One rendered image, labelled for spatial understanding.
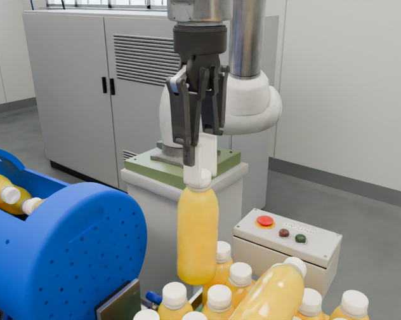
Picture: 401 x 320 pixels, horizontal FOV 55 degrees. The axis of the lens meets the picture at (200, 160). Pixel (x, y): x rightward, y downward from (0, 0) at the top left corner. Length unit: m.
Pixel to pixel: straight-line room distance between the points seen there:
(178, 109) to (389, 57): 2.74
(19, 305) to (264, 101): 0.87
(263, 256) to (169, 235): 0.55
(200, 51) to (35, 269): 0.41
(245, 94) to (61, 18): 2.32
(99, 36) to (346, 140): 2.09
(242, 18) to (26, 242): 0.79
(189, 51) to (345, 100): 2.84
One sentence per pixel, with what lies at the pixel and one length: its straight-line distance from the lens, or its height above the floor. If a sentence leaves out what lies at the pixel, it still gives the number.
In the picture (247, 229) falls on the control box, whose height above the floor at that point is 1.10.
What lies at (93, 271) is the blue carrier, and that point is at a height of 1.09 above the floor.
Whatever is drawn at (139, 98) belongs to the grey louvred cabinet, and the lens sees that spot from 2.75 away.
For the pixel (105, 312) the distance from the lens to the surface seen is 0.74.
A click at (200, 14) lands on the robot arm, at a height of 1.52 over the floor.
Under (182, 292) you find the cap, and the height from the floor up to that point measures 1.10.
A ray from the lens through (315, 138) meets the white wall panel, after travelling 3.49.
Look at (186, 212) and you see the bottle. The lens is 0.62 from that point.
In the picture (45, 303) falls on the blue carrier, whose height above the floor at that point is 1.09.
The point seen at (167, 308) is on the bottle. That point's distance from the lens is 0.68.
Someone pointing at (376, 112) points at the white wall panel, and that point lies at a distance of 3.27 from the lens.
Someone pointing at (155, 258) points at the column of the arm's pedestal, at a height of 0.69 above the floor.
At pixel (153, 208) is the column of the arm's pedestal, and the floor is 0.89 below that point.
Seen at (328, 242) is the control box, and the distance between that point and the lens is 0.82.
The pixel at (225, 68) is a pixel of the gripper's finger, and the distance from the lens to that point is 0.61.
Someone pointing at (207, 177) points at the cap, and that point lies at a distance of 0.61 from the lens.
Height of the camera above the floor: 1.54
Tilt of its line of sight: 23 degrees down
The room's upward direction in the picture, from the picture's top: straight up
